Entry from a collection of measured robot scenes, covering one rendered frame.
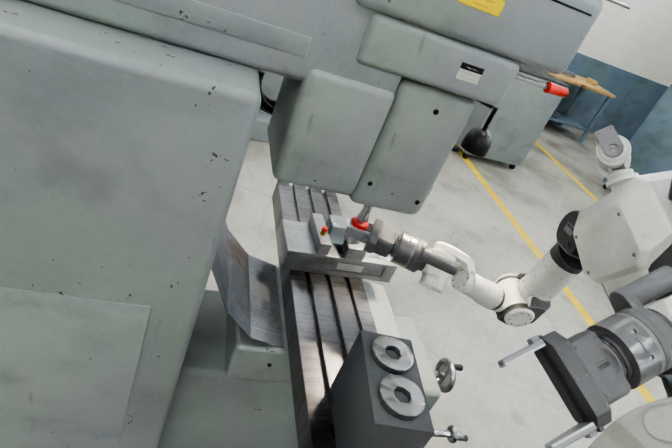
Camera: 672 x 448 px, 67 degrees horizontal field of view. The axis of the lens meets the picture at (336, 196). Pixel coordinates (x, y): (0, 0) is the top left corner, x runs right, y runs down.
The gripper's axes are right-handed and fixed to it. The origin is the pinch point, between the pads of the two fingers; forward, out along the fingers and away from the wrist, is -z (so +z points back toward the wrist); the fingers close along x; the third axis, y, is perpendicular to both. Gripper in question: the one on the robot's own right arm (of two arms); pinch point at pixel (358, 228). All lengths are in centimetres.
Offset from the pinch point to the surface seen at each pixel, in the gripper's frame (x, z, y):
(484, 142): -13.1, 19.8, -30.9
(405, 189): 8.3, 5.8, -19.6
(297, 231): -9.7, -15.9, 15.4
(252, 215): -159, -65, 119
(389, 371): 39.2, 16.7, 3.3
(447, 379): -20, 49, 52
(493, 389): -105, 105, 119
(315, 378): 31.3, 5.1, 22.4
